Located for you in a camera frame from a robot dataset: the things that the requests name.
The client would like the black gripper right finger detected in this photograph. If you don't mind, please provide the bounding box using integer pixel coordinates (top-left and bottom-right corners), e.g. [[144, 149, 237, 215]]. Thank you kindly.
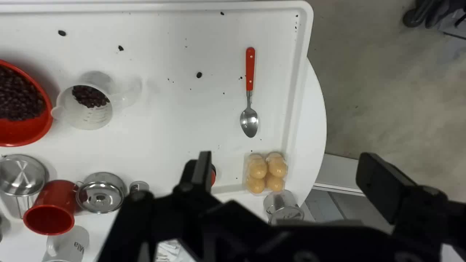
[[355, 151, 451, 238]]

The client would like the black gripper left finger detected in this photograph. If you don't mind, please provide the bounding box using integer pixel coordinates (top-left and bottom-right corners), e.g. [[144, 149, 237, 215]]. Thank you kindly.
[[175, 149, 220, 200]]

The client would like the clear plastic jar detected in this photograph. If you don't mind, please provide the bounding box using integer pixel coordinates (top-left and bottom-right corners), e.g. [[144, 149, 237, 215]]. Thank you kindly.
[[49, 69, 144, 131]]

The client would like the small steel bowl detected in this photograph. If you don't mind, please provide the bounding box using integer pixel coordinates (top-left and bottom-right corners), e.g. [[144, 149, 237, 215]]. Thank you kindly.
[[0, 152, 51, 197]]

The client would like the orange bowl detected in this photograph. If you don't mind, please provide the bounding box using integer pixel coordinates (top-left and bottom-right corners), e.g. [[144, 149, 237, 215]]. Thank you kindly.
[[0, 58, 55, 148]]

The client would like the pale bread roll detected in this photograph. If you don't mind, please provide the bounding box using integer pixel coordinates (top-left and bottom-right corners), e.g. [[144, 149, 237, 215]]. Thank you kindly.
[[264, 173, 287, 193], [243, 174, 266, 195], [265, 149, 290, 177], [246, 152, 269, 180]]

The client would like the white plastic tray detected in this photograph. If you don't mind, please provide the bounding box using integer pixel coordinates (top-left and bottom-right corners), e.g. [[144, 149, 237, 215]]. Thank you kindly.
[[0, 0, 315, 195]]

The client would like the steel shaker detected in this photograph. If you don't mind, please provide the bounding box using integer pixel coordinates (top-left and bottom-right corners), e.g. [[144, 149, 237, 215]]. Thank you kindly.
[[128, 179, 151, 200]]

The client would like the flat steel dish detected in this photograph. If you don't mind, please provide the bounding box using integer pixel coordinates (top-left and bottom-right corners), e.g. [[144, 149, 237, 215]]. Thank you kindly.
[[76, 170, 130, 215]]

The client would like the white mug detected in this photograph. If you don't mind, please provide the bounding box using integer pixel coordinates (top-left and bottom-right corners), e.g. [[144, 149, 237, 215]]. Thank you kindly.
[[42, 224, 92, 262]]

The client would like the red mug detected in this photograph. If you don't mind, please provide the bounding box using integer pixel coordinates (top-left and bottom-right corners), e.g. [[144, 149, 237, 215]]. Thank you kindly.
[[22, 179, 82, 237]]

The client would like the black equipment on floor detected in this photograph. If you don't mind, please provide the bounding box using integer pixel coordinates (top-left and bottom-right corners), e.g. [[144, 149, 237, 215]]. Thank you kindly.
[[400, 0, 466, 30]]

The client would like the coffee beans heap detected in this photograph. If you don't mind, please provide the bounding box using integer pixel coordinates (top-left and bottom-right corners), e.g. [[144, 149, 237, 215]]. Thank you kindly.
[[0, 64, 48, 122]]

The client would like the orange handled metal spoon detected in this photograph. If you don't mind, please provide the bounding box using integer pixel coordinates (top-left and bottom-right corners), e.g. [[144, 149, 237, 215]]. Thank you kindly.
[[239, 45, 262, 139]]

